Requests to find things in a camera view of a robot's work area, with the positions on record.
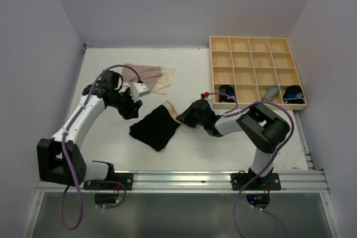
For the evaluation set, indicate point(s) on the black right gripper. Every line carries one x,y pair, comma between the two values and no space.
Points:
185,116

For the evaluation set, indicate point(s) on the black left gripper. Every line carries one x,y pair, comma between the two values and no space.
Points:
131,111

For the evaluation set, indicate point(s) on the black underwear tan waistband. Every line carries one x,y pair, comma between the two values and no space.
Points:
156,128

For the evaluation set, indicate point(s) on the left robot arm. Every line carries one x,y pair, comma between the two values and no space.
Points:
59,157

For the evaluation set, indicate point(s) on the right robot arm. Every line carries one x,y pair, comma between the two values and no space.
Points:
268,131

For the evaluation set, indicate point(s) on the dark rolled underwear in tray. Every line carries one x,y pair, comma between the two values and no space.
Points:
227,94

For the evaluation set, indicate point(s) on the pink beige underwear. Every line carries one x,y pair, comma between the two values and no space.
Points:
158,78

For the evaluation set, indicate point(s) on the black blue rolled underwear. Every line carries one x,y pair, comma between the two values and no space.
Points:
293,95

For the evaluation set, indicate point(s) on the wooden compartment tray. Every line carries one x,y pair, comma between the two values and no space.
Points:
251,65

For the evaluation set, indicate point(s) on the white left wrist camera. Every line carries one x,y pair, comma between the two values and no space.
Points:
139,90

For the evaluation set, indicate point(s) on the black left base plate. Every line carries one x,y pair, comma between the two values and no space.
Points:
116,181

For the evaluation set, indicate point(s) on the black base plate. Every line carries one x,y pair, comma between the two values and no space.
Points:
116,181
269,182

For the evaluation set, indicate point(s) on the aluminium front rail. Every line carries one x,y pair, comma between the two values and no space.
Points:
219,182

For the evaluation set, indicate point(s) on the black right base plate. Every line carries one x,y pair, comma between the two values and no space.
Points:
269,182

